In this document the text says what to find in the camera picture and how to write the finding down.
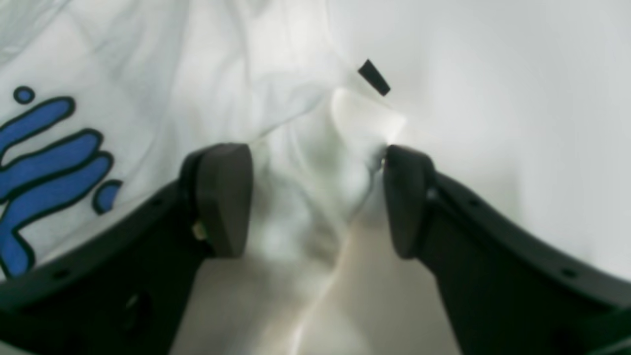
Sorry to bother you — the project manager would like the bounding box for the white printed T-shirt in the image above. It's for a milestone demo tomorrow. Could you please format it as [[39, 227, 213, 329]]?
[[0, 0, 461, 355]]

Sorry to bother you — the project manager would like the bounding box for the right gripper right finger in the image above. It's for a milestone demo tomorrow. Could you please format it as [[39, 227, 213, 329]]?
[[384, 144, 631, 355]]

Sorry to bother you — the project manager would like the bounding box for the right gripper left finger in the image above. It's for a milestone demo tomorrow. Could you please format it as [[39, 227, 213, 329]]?
[[1, 143, 254, 355]]

